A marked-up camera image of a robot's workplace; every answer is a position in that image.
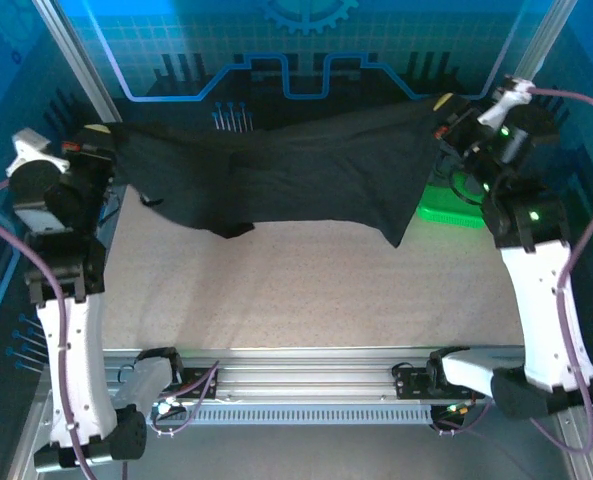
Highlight black t-shirt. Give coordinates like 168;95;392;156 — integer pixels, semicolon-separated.
106;94;445;249

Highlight green plastic basket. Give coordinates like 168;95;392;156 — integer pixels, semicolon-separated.
417;168;488;231

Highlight aluminium frame post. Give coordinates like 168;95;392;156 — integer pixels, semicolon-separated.
515;0;580;84
30;0;122;124

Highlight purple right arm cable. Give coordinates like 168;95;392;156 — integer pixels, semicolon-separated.
435;87;593;454

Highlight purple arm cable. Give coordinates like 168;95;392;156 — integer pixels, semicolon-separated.
0;177;222;480
435;87;593;454

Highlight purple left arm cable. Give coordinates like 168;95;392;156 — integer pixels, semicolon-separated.
0;177;222;480

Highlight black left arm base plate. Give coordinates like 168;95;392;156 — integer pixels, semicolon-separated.
168;366;221;401

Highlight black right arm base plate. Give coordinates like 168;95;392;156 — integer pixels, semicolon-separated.
393;363;445;401

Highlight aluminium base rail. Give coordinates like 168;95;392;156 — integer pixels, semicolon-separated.
100;344;527;401

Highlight slotted grey cable duct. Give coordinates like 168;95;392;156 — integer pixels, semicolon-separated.
148;403;435;426

